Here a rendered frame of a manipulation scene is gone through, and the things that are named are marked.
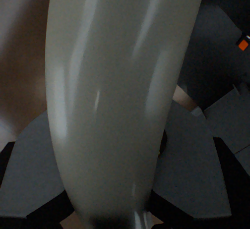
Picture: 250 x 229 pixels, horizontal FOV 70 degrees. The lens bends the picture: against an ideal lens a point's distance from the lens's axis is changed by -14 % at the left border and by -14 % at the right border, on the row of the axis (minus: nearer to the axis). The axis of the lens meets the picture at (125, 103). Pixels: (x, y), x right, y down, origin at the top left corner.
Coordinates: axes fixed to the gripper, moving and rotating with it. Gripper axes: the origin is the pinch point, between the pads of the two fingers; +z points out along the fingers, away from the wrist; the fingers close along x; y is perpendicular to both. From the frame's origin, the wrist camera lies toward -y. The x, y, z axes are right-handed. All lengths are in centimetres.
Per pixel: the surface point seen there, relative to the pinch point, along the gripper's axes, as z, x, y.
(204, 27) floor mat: 88, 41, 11
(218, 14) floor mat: 87, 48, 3
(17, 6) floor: 95, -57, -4
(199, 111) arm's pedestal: 93, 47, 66
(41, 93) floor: 101, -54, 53
